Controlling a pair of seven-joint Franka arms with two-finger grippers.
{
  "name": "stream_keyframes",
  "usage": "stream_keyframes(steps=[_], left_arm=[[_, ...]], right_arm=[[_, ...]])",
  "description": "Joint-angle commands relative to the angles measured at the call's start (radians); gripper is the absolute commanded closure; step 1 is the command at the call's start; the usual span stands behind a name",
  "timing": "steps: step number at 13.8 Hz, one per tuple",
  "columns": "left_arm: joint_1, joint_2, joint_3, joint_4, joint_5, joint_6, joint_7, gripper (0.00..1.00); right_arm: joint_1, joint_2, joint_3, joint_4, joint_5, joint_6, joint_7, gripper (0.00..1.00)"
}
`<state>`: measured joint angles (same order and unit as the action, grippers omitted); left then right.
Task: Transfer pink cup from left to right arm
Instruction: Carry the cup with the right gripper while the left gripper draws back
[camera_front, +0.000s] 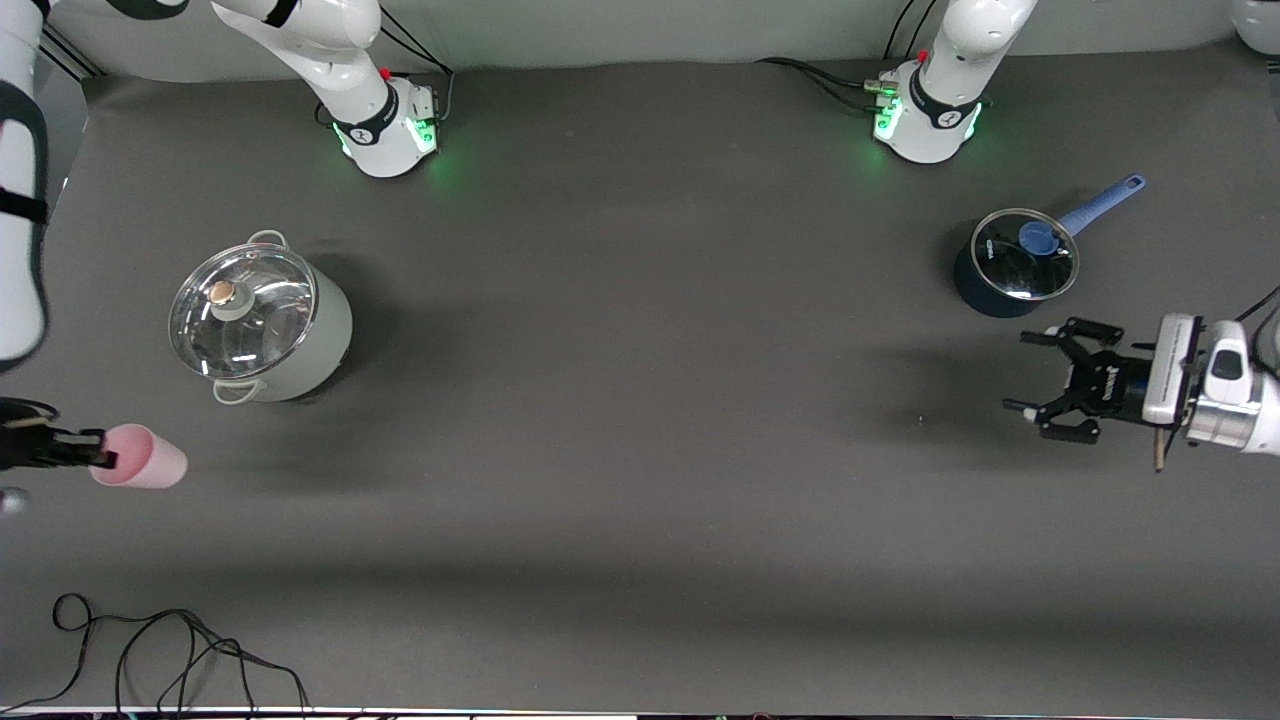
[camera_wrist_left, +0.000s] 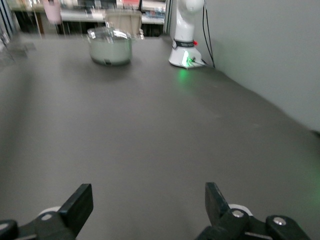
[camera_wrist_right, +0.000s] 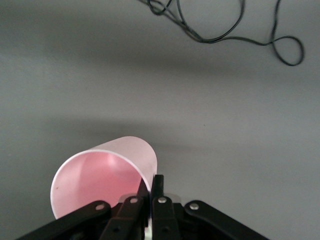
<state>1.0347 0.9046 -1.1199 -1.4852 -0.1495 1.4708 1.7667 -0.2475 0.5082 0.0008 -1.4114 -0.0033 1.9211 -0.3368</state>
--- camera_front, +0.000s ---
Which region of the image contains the pink plastic cup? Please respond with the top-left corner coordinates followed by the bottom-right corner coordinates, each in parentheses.
top-left (88, 423), bottom-right (189, 491)

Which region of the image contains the grey-green stockpot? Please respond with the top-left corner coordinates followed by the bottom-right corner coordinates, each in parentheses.
top-left (168, 230), bottom-right (354, 405)

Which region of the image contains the black base power cable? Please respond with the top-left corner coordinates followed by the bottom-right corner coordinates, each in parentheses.
top-left (755, 56), bottom-right (886, 109)
top-left (888, 0), bottom-right (931, 59)
top-left (365, 12), bottom-right (457, 129)

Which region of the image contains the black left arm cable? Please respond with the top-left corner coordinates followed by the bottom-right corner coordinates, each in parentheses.
top-left (1232, 283), bottom-right (1280, 331)

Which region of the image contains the dark blue saucepan, blue handle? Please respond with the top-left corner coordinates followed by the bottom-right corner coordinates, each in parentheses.
top-left (952, 174), bottom-right (1147, 319)

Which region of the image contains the dark grey table mat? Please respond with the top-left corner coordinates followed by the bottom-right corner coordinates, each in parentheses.
top-left (0, 45), bottom-right (1280, 713)

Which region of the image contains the dark metal frame rail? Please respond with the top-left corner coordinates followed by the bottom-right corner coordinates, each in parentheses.
top-left (38, 20), bottom-right (103, 81)

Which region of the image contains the loose thin black cable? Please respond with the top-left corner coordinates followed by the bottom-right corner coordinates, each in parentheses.
top-left (0, 593), bottom-right (311, 716)

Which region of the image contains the glass lid with blue knob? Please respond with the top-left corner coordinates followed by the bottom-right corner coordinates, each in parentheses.
top-left (971, 208), bottom-right (1081, 302)

